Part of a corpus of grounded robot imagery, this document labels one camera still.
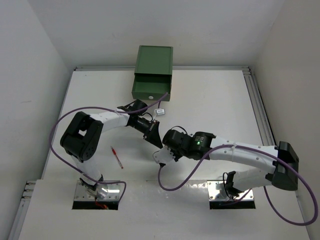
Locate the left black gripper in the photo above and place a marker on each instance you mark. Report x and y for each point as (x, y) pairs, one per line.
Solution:
(152, 135)

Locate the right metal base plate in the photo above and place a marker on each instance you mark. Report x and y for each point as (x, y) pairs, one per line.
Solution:
(217, 193)

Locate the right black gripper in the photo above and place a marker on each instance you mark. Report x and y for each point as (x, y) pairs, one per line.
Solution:
(176, 156)

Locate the green top drawer unit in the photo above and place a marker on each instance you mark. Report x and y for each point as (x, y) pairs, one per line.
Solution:
(154, 60)

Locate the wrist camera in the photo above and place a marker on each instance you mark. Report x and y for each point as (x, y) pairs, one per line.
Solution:
(159, 112)
(163, 156)

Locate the green top drawer tray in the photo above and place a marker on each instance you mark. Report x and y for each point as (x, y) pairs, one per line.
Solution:
(152, 87)

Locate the metal base plate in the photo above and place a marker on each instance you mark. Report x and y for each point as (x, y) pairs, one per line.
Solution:
(106, 192)
(217, 193)

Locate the red gel pen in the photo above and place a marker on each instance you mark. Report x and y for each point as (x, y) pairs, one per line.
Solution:
(116, 157)

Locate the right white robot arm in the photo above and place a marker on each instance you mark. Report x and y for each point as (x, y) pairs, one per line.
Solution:
(270, 165)

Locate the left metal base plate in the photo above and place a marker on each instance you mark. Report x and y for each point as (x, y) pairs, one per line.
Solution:
(106, 192)

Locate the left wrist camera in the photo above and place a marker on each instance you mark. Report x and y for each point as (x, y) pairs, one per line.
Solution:
(159, 112)

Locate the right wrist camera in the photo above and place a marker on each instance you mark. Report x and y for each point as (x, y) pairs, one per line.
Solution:
(163, 156)

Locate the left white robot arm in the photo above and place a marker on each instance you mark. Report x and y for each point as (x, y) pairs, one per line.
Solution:
(80, 139)

